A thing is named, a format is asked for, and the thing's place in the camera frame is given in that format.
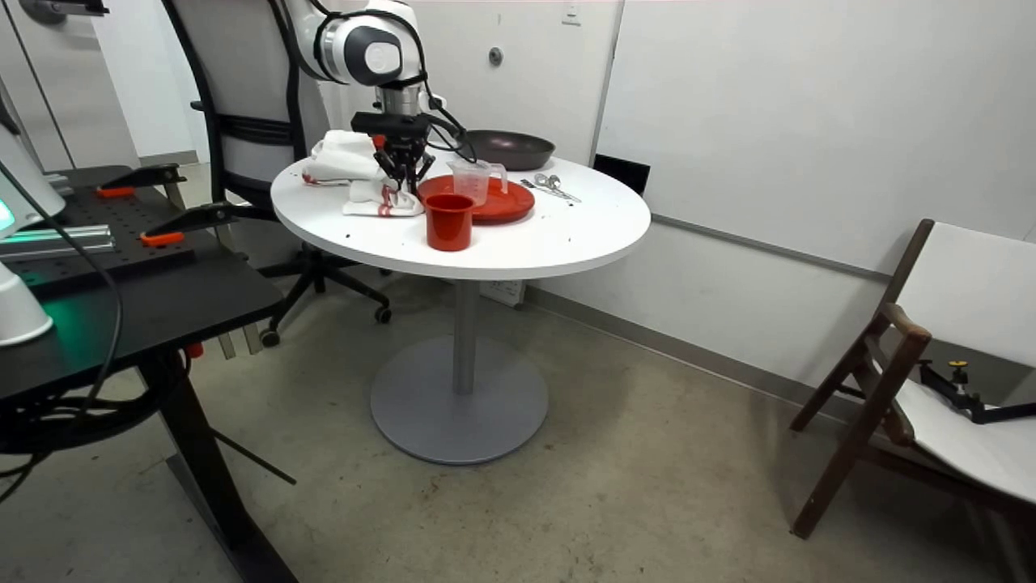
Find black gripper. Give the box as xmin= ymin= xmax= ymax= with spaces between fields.
xmin=354 ymin=115 xmax=431 ymax=199

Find white towel with red stripes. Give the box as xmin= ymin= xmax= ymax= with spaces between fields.
xmin=344 ymin=183 xmax=421 ymax=217

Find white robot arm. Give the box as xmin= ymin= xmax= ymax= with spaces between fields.
xmin=277 ymin=0 xmax=431 ymax=189

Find white folded towel red stripes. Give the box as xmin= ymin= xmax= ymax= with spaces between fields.
xmin=302 ymin=131 xmax=386 ymax=185

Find red plastic mug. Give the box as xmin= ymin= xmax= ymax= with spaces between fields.
xmin=428 ymin=196 xmax=471 ymax=252

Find clear plastic measuring cup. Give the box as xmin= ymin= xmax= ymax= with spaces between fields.
xmin=451 ymin=158 xmax=505 ymax=203

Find large red plate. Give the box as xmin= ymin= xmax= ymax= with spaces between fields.
xmin=419 ymin=174 xmax=535 ymax=228

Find dark frying pan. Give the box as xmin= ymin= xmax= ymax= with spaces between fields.
xmin=447 ymin=131 xmax=553 ymax=172

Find metal measuring spoons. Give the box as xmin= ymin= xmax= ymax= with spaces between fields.
xmin=521 ymin=174 xmax=580 ymax=203

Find black office chair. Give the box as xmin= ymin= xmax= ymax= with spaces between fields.
xmin=160 ymin=0 xmax=394 ymax=350

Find black side desk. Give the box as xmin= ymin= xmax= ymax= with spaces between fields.
xmin=0 ymin=158 xmax=302 ymax=583

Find white lamp base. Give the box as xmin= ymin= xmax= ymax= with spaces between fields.
xmin=0 ymin=264 xmax=51 ymax=347

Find wooden folding chair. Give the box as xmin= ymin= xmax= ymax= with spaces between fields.
xmin=790 ymin=217 xmax=1036 ymax=583

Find black clamp on chair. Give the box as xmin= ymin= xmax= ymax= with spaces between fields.
xmin=919 ymin=360 xmax=1036 ymax=424

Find black box by wall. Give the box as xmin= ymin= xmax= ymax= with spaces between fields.
xmin=593 ymin=156 xmax=649 ymax=196

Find white round pedestal table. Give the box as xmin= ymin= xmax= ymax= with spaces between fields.
xmin=271 ymin=158 xmax=649 ymax=466

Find orange handled clamp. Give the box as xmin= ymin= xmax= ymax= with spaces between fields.
xmin=95 ymin=165 xmax=184 ymax=200
xmin=139 ymin=203 xmax=230 ymax=250

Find black cable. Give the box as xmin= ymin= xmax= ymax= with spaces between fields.
xmin=0 ymin=158 xmax=127 ymax=507

